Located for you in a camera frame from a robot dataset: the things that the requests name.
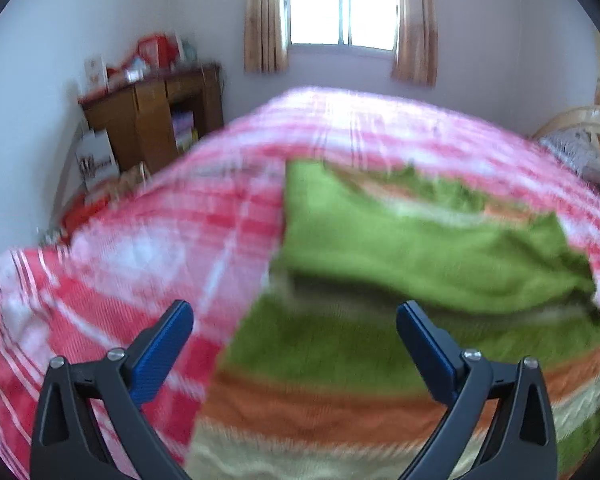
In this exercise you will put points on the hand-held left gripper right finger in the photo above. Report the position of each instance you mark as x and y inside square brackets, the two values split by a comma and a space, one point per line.
[427, 350]

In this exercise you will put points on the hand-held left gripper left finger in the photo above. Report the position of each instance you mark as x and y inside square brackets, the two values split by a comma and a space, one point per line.
[162, 350]

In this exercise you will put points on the green striped knit sweater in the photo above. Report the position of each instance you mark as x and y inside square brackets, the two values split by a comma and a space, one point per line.
[380, 260]

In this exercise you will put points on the red plaid blanket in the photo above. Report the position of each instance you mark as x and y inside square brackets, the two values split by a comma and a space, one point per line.
[180, 240]

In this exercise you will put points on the grey patterned pillow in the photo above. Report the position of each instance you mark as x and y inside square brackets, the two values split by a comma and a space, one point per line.
[577, 152]

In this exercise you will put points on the white paper bag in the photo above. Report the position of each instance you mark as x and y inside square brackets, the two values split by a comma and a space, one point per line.
[96, 160]

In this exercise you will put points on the brown wooden desk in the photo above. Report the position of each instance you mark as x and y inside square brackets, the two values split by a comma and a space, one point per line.
[140, 110]

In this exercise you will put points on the white greeting card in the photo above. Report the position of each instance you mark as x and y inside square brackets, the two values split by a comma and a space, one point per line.
[95, 72]

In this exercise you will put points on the red gift box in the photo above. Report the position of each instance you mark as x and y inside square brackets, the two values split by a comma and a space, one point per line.
[155, 50]

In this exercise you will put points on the window with metal frame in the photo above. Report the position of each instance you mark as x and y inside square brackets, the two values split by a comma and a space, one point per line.
[340, 2]

